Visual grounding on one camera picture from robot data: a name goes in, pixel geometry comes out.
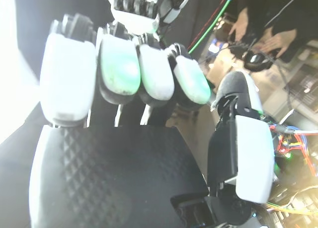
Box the black computer mouse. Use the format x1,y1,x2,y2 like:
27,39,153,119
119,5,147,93
244,52,273,72

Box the red cable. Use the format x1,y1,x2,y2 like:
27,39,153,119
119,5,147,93
190,0,230,48

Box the bare human hand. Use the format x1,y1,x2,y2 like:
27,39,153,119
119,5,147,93
228,7,249,43
259,28,298,59

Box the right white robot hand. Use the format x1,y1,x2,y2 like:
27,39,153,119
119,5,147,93
28,13,277,228

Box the green cable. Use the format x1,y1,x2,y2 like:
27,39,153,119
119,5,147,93
187,0,234,54

